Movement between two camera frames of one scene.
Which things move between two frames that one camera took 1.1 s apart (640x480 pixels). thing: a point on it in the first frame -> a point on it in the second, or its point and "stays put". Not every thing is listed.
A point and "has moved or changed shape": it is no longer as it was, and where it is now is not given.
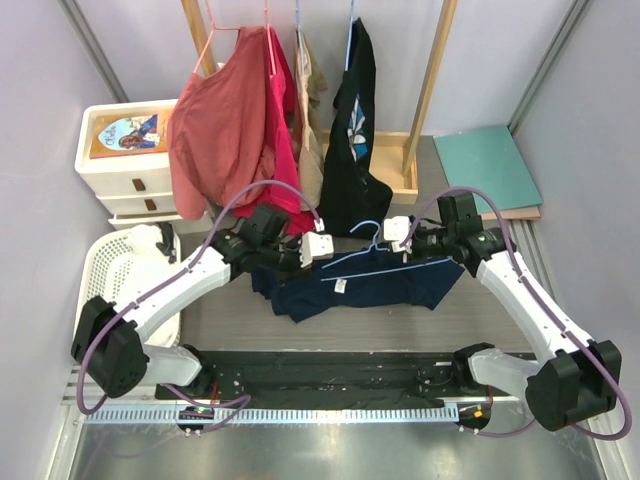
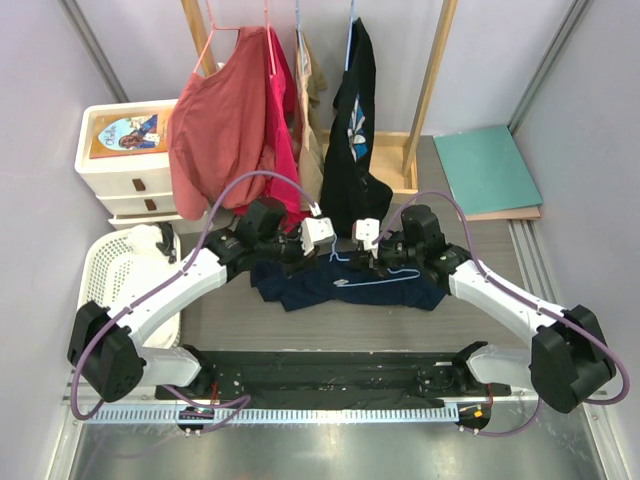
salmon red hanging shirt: [219, 127] stays put
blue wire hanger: [373, 245] has moved or changed shape
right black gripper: [414, 251] -> [364, 259]
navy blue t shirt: [357, 279] stays put
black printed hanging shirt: [353, 197] stays put
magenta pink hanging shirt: [283, 189] stays put
